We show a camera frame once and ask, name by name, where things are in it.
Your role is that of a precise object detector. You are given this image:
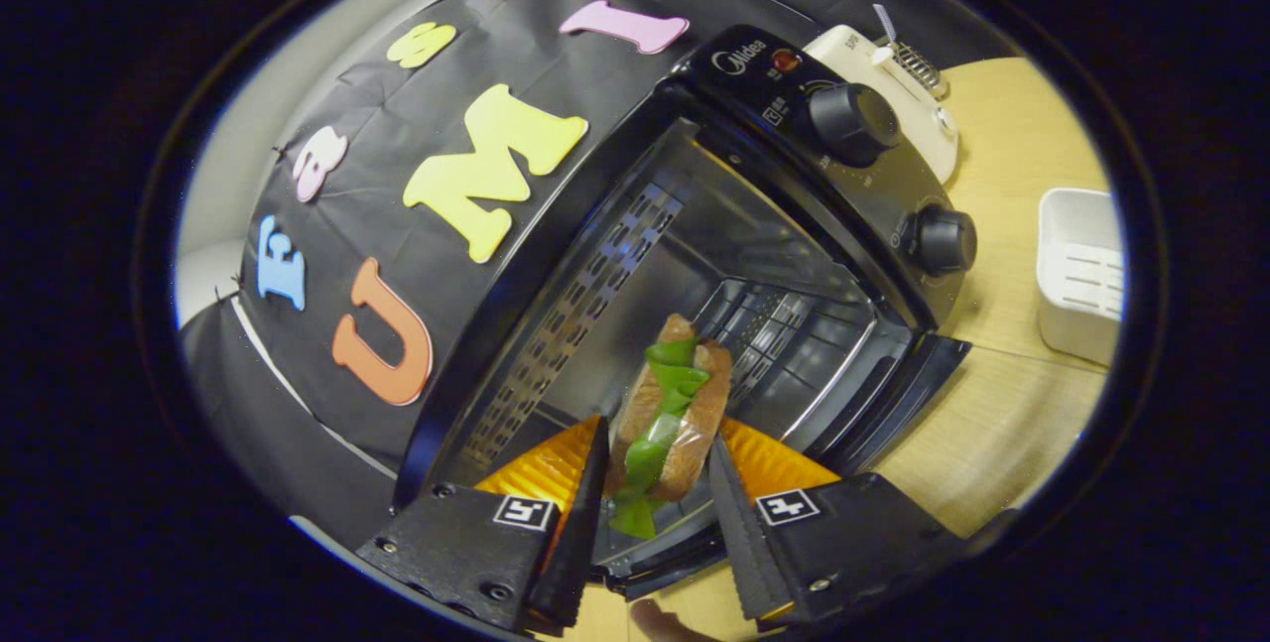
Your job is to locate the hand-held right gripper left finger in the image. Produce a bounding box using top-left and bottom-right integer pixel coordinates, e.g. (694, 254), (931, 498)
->
(355, 414), (611, 633)

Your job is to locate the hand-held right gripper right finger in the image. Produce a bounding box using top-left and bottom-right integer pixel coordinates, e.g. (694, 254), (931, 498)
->
(707, 416), (968, 623)

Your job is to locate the lettuce sandwich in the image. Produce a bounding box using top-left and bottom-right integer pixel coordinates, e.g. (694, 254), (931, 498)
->
(605, 313), (735, 541)

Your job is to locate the black electric oven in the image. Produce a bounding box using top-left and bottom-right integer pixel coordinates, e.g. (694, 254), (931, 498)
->
(394, 24), (978, 603)

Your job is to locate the white plastic tray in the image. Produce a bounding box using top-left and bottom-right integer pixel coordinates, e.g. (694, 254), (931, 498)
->
(1036, 188), (1127, 367)

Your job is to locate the white toaster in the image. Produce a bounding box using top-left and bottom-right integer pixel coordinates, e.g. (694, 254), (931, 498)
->
(802, 24), (961, 185)

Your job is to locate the small white spoon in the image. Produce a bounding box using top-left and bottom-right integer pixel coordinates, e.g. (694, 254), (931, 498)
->
(871, 3), (900, 67)

